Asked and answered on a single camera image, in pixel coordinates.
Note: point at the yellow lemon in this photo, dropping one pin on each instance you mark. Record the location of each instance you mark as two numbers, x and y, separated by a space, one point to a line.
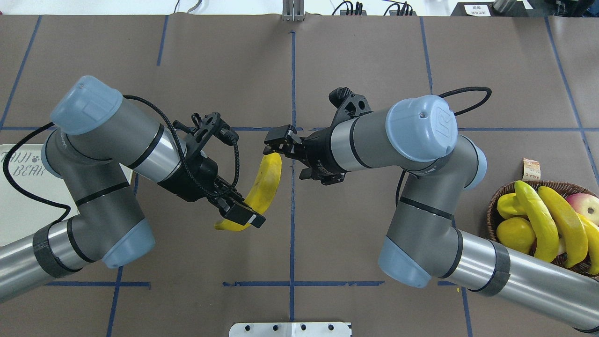
516 233

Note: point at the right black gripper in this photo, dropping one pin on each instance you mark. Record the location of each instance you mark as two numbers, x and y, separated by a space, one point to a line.
321 150

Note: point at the yellow bell pepper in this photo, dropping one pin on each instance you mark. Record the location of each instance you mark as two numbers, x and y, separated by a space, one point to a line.
508 206

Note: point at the basket paper tag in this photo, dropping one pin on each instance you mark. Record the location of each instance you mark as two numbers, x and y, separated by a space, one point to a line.
531 170

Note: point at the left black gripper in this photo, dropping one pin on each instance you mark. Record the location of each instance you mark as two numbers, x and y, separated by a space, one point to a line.
191 180

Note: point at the yellow banana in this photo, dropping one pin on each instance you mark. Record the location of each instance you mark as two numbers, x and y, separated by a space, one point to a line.
266 183
569 225
592 232
547 237

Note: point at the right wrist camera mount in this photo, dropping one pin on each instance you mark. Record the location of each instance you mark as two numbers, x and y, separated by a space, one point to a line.
348 105

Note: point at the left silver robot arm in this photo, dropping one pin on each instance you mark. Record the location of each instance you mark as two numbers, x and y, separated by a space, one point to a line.
99 130

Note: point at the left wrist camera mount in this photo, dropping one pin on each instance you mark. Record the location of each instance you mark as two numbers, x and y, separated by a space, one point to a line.
210 125

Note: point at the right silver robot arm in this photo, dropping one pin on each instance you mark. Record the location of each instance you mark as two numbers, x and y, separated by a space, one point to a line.
421 136

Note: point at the aluminium frame post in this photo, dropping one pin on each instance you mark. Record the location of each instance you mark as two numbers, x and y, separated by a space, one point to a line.
293 10

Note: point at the white camera stand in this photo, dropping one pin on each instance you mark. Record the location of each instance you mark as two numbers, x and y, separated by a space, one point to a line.
291 329

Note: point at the white bear tray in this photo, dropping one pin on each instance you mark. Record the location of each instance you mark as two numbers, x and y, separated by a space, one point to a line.
22 216

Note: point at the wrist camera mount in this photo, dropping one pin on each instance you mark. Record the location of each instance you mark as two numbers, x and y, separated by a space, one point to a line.
348 105
210 125

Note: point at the red yellow apple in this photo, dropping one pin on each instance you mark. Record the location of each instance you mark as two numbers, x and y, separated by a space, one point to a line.
586 205

